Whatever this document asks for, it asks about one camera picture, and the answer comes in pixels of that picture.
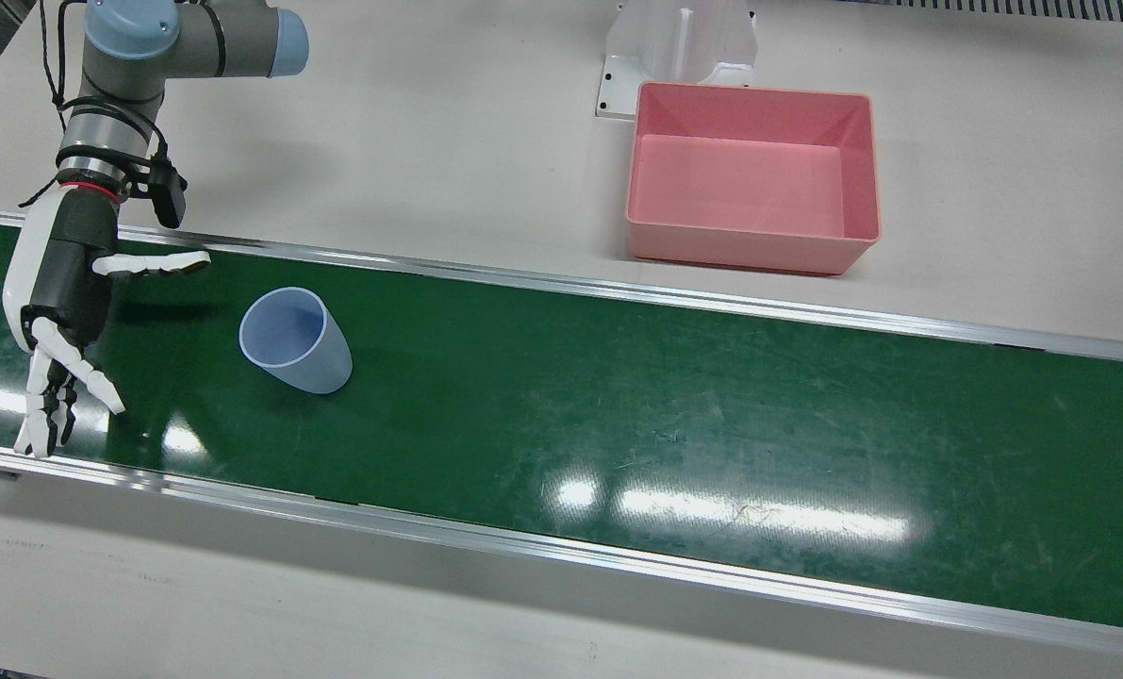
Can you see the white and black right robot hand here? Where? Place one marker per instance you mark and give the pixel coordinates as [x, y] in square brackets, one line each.
[38, 255]

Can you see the blue plastic cup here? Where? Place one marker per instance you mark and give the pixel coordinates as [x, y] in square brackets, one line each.
[306, 358]

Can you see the grey right robot arm blue caps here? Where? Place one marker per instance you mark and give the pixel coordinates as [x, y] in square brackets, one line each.
[146, 57]

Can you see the pink plastic box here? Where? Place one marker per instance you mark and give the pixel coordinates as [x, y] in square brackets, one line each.
[750, 189]

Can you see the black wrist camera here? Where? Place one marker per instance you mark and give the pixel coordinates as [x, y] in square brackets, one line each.
[170, 193]

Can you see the green conveyor belt aluminium frame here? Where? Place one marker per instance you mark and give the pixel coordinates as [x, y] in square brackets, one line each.
[618, 415]

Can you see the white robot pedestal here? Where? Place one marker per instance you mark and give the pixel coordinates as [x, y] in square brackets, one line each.
[674, 47]

